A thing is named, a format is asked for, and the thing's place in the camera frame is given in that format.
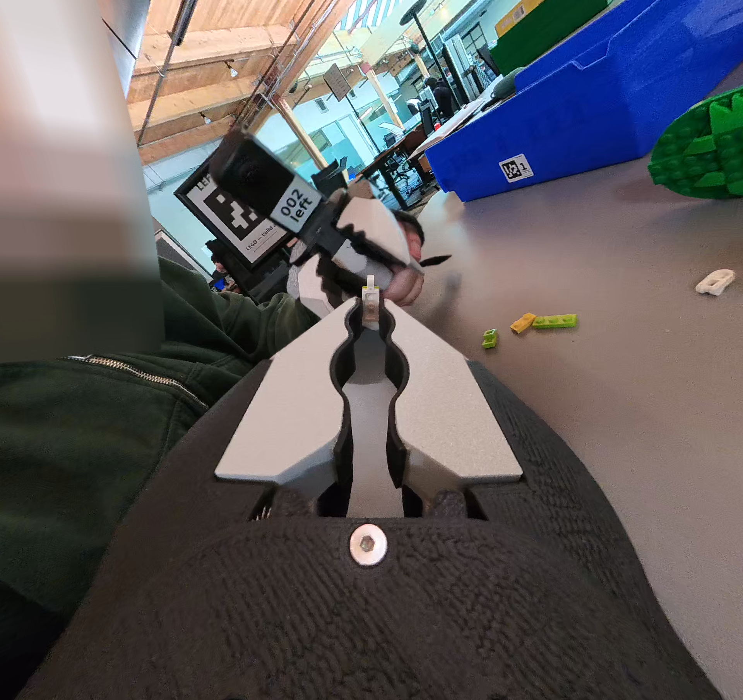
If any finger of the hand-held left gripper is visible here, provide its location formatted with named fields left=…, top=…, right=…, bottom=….
left=297, top=249, right=375, bottom=319
left=338, top=197, right=421, bottom=269

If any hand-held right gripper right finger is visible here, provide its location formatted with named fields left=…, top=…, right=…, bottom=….
left=377, top=304, right=524, bottom=498

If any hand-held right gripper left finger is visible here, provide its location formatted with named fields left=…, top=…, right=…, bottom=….
left=215, top=297, right=360, bottom=506

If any small white lego assembly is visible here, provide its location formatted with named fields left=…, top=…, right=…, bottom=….
left=361, top=273, right=382, bottom=331

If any person's left forearm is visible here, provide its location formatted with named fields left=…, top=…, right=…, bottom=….
left=159, top=259, right=326, bottom=359

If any white lego piece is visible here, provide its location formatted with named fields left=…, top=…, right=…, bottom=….
left=695, top=269, right=737, bottom=297

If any green oval lego base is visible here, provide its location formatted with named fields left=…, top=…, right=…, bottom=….
left=648, top=87, right=743, bottom=200

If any person's left hand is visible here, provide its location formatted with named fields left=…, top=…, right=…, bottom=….
left=380, top=219, right=426, bottom=308

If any framed marker sign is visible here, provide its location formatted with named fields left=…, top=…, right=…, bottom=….
left=174, top=175, right=298, bottom=272

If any black office chair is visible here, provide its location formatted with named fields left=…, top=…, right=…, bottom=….
left=312, top=157, right=349, bottom=196

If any dark hanging sign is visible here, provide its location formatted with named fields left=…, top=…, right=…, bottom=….
left=323, top=63, right=353, bottom=101

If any person's green jacket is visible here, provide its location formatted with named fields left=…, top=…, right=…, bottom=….
left=0, top=256, right=269, bottom=683

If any black floor lamp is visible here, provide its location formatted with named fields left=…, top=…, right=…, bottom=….
left=399, top=0, right=459, bottom=104

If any blue plastic bin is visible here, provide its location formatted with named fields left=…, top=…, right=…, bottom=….
left=424, top=0, right=743, bottom=203

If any green plastic bin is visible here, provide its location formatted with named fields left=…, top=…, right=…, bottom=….
left=488, top=0, right=617, bottom=75

